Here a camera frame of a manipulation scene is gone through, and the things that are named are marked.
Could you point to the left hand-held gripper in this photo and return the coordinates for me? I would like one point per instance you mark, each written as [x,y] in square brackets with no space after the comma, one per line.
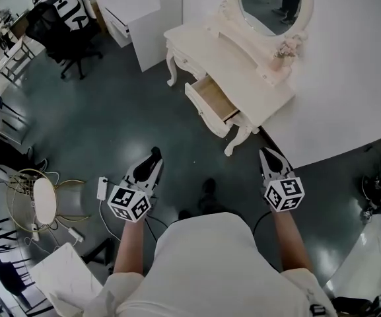
[129,201]

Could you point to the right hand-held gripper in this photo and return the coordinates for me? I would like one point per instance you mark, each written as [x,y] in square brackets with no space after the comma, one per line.
[284,195]

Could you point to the wooden vanity drawer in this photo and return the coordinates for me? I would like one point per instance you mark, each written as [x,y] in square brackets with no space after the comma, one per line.
[215,102]

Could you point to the person's right forearm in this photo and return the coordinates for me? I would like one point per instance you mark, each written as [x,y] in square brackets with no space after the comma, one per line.
[290,243]

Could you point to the person's left forearm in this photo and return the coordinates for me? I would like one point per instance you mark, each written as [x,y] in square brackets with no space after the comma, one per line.
[129,249]

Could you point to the white power strip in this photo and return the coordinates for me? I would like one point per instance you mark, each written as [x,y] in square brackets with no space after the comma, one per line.
[102,187]
[75,234]
[35,232]

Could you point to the person's black shoe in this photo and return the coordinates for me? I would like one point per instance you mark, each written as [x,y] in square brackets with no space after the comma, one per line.
[185,214]
[208,193]

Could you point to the gold stool with white seat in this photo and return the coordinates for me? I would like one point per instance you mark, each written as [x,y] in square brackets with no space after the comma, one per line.
[45,200]

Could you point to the white vanity table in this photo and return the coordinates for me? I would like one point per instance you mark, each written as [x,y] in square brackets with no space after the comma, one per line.
[229,58]

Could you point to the person's white shirt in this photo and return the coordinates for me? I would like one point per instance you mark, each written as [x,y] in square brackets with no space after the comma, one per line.
[210,269]

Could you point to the pink flower vase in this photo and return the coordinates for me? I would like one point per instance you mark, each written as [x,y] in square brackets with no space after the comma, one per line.
[287,49]

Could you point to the white marble side table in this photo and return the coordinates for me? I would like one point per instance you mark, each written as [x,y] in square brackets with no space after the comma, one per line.
[66,276]

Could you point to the white cabinet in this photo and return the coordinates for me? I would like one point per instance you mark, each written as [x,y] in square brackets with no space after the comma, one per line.
[137,15]

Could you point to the oval white-framed mirror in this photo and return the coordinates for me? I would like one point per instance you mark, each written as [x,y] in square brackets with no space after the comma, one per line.
[271,5]

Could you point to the black office chair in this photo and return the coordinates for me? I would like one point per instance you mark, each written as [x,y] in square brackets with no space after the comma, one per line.
[64,28]

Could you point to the black frame chair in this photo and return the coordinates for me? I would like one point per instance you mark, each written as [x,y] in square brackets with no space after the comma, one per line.
[2,263]

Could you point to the white desk with metal frame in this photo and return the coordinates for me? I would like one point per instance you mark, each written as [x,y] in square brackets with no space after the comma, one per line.
[12,61]

